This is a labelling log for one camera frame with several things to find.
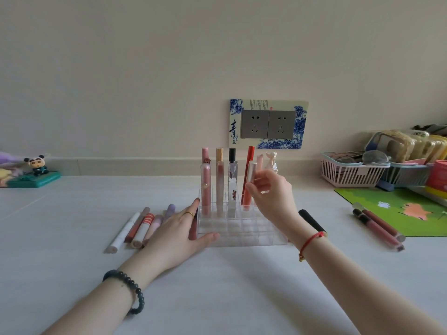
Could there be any person's right hand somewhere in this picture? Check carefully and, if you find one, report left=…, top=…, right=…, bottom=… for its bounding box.
left=245, top=169, right=312, bottom=242

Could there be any person's left forearm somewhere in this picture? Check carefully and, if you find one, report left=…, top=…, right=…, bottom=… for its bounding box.
left=41, top=256, right=165, bottom=335

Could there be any teal box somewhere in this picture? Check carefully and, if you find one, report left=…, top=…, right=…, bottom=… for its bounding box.
left=6, top=171, right=61, bottom=189

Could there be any pink plastic basket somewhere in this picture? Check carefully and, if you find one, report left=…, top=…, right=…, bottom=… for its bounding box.
left=321, top=152, right=391, bottom=188

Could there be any person's right forearm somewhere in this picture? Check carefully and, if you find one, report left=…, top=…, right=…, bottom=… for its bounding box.
left=288, top=225, right=447, bottom=335

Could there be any yellow plush toy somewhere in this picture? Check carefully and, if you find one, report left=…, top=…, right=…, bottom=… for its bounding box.
left=0, top=167, right=22, bottom=188

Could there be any blue plastic basket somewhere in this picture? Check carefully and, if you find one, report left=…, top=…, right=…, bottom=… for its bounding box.
left=376, top=160, right=438, bottom=192

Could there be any person's left hand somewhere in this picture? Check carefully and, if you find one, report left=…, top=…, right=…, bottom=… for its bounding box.
left=138, top=198, right=220, bottom=277

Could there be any silver cap peach lip gloss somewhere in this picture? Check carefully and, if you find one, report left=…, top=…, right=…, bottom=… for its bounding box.
left=241, top=162, right=258, bottom=211

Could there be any grey wall socket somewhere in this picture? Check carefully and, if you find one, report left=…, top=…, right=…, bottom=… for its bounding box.
left=240, top=110, right=270, bottom=139
left=268, top=110, right=297, bottom=139

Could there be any green cartoon mat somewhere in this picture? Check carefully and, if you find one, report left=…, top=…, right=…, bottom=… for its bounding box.
left=334, top=187, right=447, bottom=238

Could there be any pink cap lip gloss tube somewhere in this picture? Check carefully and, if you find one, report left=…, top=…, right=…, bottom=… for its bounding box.
left=200, top=147, right=212, bottom=217

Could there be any white figurine top lipstick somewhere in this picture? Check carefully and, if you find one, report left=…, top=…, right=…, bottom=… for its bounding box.
left=266, top=151, right=279, bottom=175

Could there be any black bead bracelet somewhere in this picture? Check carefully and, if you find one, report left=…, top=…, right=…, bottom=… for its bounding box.
left=102, top=269, right=145, bottom=315

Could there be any silver cap brown lip gloss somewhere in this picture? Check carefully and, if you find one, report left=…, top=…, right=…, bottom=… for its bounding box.
left=352, top=202, right=406, bottom=243

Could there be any gold cap lip gloss tube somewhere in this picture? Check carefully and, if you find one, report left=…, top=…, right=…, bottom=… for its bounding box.
left=215, top=147, right=225, bottom=214

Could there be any red string bracelet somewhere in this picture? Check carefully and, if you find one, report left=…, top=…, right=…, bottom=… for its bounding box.
left=298, top=231, right=327, bottom=262

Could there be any black lipstick tube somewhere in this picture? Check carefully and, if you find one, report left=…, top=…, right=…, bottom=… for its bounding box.
left=298, top=209, right=328, bottom=238

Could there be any round clear compact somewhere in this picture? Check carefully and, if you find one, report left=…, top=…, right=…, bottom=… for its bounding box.
left=362, top=150, right=390, bottom=166

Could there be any brown red lipstick tube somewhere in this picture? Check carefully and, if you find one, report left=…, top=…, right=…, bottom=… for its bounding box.
left=125, top=207, right=151, bottom=244

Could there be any blue white socket frame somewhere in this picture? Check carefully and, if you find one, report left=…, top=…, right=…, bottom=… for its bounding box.
left=229, top=98, right=309, bottom=150

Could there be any purple plush toy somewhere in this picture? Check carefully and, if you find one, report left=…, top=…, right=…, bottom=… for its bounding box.
left=0, top=151, right=28, bottom=168

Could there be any dark cap rose lip gloss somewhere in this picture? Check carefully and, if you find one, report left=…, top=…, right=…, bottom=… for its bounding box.
left=352, top=208, right=406, bottom=252

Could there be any dark makeup palette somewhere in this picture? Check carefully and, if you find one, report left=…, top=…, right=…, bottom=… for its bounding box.
left=328, top=151, right=365, bottom=165

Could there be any red yellow jar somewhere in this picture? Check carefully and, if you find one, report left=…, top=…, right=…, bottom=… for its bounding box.
left=425, top=160, right=447, bottom=200

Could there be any clear acrylic lipstick organizer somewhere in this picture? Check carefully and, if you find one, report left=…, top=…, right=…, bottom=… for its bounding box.
left=196, top=186, right=289, bottom=248

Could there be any black cap clear lip gloss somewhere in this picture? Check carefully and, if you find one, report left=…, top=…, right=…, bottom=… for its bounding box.
left=228, top=148, right=239, bottom=210

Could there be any white red striped lipstick tube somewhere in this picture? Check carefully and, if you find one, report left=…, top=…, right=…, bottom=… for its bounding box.
left=132, top=213, right=155, bottom=249

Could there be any pink lipstick tube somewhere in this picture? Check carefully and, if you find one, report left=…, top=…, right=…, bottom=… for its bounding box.
left=142, top=215, right=164, bottom=247

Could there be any panda figurine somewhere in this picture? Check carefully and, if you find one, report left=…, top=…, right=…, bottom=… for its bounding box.
left=23, top=155, right=50, bottom=177

